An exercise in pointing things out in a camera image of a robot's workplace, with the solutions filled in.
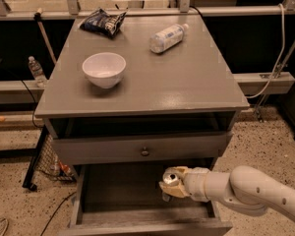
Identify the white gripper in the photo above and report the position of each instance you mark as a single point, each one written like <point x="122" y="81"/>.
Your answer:
<point x="196" y="182"/>

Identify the silver redbull can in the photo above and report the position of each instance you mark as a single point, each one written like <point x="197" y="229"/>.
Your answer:
<point x="171" y="180"/>

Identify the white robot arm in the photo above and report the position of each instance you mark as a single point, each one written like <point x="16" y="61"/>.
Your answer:
<point x="245" y="189"/>

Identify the closed grey upper drawer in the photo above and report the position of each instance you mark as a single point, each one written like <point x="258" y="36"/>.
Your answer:
<point x="128" y="149"/>

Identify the round brass drawer knob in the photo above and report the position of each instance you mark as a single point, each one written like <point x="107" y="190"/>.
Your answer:
<point x="144" y="151"/>

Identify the open grey wooden drawer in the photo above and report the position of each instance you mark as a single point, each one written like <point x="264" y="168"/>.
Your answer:
<point x="124" y="199"/>

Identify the grey wooden drawer cabinet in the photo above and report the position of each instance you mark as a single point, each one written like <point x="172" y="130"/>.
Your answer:
<point x="187" y="89"/>

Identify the white ceramic bowl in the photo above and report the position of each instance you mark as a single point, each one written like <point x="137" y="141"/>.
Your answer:
<point x="104" y="70"/>

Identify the clear plastic bottle lying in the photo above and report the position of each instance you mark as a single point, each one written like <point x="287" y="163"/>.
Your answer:
<point x="167" y="38"/>

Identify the dark blue chip bag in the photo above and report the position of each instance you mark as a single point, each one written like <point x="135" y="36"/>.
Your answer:
<point x="101" y="22"/>

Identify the small standing water bottle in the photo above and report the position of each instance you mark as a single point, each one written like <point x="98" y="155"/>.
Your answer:
<point x="37" y="72"/>

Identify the wire mesh basket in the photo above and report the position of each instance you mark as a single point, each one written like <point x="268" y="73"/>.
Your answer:
<point x="50" y="165"/>

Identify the black metal frame leg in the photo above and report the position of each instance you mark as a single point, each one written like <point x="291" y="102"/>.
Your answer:
<point x="28" y="184"/>

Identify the wooden broom handle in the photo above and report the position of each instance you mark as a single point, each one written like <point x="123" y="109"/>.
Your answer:
<point x="38" y="19"/>

